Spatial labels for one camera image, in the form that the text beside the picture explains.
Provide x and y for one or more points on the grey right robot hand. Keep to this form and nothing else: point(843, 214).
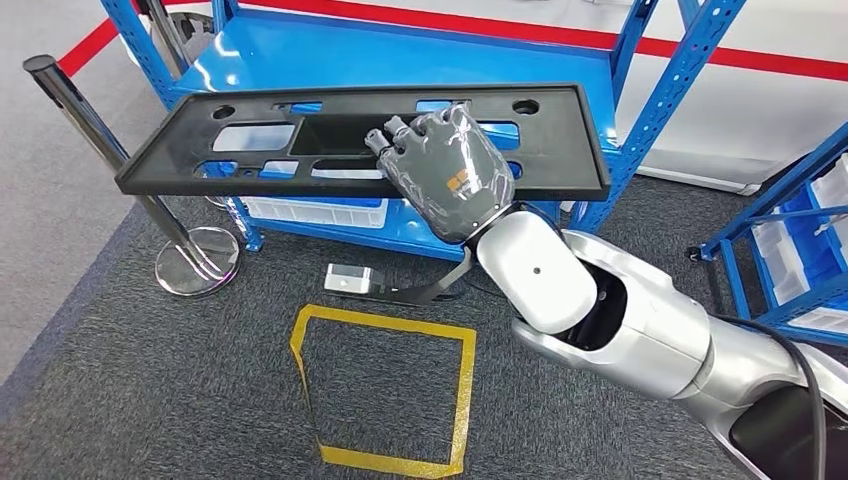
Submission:
point(450, 179)

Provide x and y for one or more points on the black plastic panel part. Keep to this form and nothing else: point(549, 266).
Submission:
point(185, 146)

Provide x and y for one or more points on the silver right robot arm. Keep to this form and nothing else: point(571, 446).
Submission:
point(649, 344)

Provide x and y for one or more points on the blue metal shelf rack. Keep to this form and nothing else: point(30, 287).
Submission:
point(331, 53)
point(775, 192)

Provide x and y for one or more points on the yellow floor tape square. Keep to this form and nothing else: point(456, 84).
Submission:
point(391, 321)

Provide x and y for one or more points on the red barrier belt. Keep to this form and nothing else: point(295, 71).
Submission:
point(530, 30)

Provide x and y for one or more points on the white car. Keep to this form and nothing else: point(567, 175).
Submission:
point(729, 132)

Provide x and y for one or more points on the blue plastic bin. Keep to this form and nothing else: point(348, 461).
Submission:
point(811, 245)

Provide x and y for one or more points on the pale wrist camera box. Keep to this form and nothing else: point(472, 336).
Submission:
point(348, 278)

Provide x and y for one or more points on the chrome stanchion post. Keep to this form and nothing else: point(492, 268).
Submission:
point(86, 119)
point(162, 33)

